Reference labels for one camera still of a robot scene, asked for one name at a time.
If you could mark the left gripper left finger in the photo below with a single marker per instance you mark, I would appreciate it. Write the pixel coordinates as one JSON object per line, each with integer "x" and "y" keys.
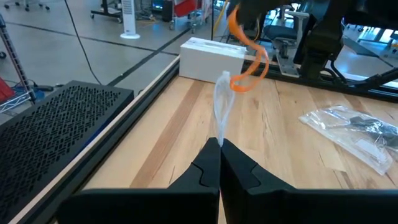
{"x": 146, "y": 207}

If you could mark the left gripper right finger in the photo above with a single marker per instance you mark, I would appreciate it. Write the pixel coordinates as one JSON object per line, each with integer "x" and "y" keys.
{"x": 295, "y": 207}

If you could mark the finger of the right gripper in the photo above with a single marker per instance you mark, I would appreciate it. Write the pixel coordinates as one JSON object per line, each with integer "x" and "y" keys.
{"x": 255, "y": 14}
{"x": 241, "y": 7}

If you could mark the grey office chair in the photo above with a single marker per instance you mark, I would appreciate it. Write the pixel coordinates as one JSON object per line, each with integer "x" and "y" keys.
{"x": 280, "y": 32}

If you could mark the white tower fan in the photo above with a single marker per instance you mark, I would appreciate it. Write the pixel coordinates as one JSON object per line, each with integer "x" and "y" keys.
{"x": 129, "y": 18}

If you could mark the red plastic bin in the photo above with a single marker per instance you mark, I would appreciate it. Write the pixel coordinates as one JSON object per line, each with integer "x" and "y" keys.
{"x": 5, "y": 90}

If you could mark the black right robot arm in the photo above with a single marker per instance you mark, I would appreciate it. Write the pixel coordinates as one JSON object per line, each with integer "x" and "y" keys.
{"x": 317, "y": 46}

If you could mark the white cardboard box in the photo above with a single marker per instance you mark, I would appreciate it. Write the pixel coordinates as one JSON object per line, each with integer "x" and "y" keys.
{"x": 208, "y": 62}

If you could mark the clear plastic zip bag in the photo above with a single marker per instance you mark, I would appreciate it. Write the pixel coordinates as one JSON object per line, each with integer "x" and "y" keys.
{"x": 222, "y": 102}
{"x": 342, "y": 140}

